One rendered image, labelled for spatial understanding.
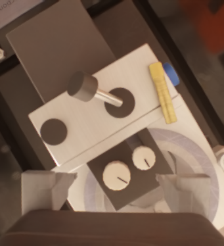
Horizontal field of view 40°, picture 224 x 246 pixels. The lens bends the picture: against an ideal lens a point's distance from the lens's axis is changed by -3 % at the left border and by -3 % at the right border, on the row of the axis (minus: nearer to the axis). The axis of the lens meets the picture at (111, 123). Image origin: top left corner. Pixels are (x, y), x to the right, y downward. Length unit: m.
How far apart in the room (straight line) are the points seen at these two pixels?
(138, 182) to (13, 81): 0.18
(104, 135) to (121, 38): 0.14
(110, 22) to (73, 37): 0.09
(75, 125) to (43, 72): 0.06
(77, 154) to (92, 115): 0.03
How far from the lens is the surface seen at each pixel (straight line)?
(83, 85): 0.16
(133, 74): 0.19
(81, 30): 0.24
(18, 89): 0.32
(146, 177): 0.19
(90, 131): 0.19
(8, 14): 0.32
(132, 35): 0.31
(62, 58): 0.23
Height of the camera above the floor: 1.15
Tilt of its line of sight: level
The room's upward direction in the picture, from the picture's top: 149 degrees clockwise
